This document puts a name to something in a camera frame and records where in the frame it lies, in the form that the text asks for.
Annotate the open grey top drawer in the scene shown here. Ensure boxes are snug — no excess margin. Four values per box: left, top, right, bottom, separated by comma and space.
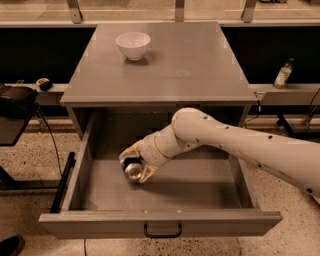
39, 112, 282, 239

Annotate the black drawer handle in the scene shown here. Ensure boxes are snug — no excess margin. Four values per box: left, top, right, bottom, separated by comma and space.
143, 223, 182, 239

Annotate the small bottle on ledge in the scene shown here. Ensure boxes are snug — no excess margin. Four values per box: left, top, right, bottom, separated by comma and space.
273, 58, 295, 89

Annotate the dark side table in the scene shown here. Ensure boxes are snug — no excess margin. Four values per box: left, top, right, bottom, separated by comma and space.
0, 103, 38, 146

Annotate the blue pepsi can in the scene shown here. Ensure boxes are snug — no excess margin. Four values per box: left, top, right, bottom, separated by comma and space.
120, 157, 144, 182

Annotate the grey cabinet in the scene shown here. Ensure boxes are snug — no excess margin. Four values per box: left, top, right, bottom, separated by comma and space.
61, 22, 256, 134

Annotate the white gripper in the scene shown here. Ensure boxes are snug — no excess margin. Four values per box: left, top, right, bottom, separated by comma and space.
119, 133, 171, 184

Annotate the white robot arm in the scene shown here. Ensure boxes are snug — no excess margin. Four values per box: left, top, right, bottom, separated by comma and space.
119, 108, 320, 198

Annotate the yellow black tape measure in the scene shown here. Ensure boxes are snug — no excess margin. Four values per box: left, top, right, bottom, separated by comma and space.
36, 78, 53, 91

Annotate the white ceramic bowl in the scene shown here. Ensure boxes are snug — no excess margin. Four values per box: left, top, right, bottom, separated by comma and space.
116, 32, 151, 60

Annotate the black device on side table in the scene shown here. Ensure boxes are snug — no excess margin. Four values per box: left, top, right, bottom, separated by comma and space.
0, 84, 38, 119

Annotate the black shoe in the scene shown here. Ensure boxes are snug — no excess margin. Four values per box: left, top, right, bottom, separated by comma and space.
0, 236, 25, 256

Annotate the black drawer slide rail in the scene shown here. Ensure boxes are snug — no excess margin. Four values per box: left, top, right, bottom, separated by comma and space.
50, 152, 76, 213

